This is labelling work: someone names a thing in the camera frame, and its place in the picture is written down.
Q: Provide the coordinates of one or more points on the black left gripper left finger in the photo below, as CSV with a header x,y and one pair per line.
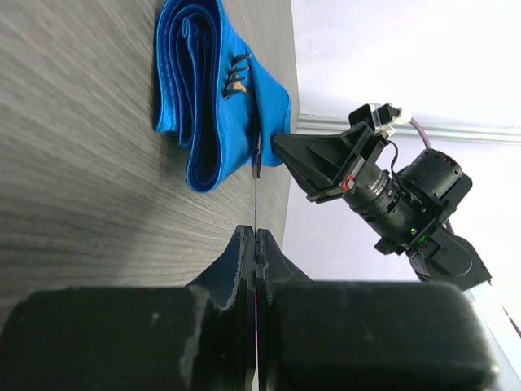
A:
x,y
198,337

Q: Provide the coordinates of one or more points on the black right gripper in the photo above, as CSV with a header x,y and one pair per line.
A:
x,y
399,206

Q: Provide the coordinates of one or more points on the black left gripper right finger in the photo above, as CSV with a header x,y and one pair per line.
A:
x,y
344,335

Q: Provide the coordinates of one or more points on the green handled gold fork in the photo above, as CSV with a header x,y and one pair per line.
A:
x,y
236,82

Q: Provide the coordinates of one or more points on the blue cloth napkin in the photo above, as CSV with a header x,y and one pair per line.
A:
x,y
194,47

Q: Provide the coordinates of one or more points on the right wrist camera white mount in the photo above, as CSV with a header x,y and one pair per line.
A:
x,y
381,117

